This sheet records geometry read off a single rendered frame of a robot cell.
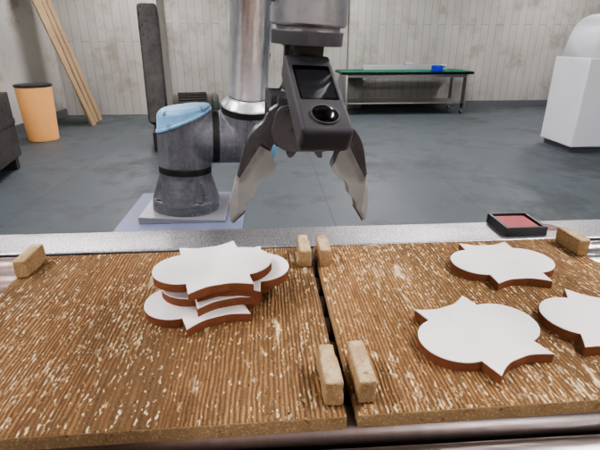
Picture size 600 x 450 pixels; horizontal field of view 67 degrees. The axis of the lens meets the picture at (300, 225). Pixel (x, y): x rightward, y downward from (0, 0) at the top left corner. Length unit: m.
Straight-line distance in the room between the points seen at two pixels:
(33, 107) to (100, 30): 2.56
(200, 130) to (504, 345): 0.72
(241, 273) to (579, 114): 5.84
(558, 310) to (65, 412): 0.53
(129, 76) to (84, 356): 8.39
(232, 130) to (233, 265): 0.48
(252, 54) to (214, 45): 8.16
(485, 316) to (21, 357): 0.50
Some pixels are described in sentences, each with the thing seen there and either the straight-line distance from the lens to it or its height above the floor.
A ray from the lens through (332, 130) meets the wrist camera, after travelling 0.39.
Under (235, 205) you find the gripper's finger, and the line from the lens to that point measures 0.49.
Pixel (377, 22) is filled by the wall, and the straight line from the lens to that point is 9.30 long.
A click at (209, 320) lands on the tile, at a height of 0.94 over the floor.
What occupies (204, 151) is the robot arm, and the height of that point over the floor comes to 1.02.
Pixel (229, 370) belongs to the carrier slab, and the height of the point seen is 0.94.
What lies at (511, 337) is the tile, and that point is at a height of 0.95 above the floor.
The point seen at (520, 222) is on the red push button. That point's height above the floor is 0.93.
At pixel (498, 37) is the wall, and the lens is 10.08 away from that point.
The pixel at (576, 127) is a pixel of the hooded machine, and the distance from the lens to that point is 6.24.
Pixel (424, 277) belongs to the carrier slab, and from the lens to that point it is 0.65.
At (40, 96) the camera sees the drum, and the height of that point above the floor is 0.57.
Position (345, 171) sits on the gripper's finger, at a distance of 0.49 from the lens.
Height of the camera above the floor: 1.24
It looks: 22 degrees down
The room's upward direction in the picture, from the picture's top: straight up
